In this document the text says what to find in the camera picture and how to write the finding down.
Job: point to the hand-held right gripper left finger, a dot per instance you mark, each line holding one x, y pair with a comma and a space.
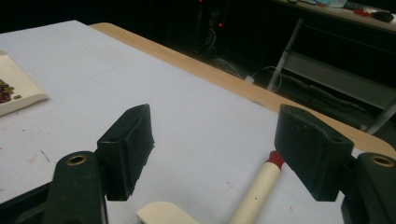
127, 149

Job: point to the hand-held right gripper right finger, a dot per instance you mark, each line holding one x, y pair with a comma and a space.
314, 155

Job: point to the cream dustpan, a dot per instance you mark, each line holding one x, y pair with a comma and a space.
21, 87

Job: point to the pile of red beans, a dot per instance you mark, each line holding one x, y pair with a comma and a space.
5, 92

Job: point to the white table sheet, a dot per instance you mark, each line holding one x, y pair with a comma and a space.
186, 109

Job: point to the white power adapter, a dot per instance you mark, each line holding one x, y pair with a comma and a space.
249, 79

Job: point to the wooden table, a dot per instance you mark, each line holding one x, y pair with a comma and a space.
186, 62

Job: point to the black computer tower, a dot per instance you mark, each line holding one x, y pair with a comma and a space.
199, 28

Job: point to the small red object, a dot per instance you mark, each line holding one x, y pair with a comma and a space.
362, 12

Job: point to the light blue object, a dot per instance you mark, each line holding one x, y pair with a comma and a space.
333, 3

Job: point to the black computer mouse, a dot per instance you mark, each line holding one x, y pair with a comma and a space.
383, 16

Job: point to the white metal frame desk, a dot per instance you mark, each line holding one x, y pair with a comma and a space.
327, 77

